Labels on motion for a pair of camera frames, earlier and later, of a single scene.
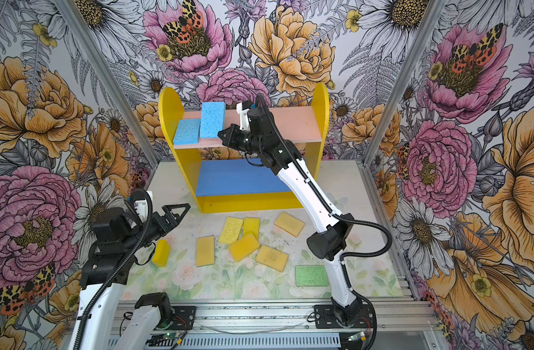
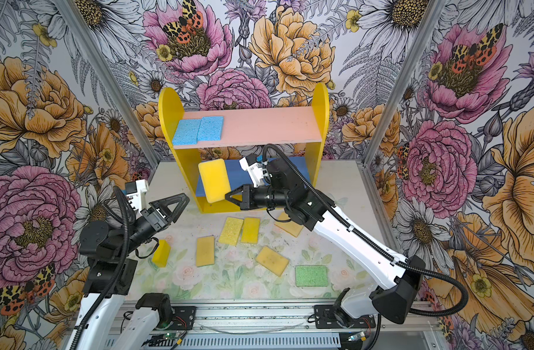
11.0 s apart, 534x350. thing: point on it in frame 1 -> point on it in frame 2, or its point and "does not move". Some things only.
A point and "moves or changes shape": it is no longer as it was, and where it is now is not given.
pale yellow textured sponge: (230, 230) does not move
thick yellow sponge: (244, 247) -> (215, 179)
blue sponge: (211, 119) moves or changes shape
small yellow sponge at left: (161, 256) does not move
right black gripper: (230, 141) -> (249, 197)
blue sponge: (187, 132) does not move
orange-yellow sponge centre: (271, 258) does not move
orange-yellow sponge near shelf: (289, 224) does not move
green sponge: (311, 275) does not move
